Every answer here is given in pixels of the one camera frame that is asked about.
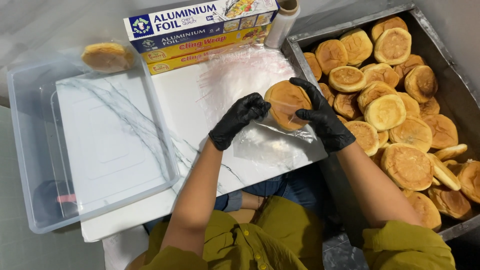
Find large metal tray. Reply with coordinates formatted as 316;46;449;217
281;3;480;241

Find blue white foil box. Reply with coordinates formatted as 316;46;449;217
123;0;280;53

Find clear plastic bag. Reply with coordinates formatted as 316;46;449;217
242;111;318;145

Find clear plastic storage tub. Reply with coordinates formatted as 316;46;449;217
7;48;181;234

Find person's left hand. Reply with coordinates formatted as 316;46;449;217
208;92;272;151

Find cling film roll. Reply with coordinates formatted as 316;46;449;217
264;0;301;49

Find blue jeans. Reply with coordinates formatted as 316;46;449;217
214;164;331;226

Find olive green shirt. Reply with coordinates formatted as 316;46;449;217
139;195;457;270

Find pile of burger buns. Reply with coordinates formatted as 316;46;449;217
303;15;480;232

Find yellow cling wrap box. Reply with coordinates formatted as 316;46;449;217
140;24;273;76

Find bagged burger bun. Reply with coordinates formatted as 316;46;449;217
80;42;135;74

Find black and pink object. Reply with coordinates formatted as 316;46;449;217
32;180;78;220

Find person's right hand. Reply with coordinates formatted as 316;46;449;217
289;77;356;154

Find stack of clear plastic bags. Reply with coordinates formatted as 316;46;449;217
196;44;328;170

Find golden brown burger bun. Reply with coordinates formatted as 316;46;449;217
264;80;313;131

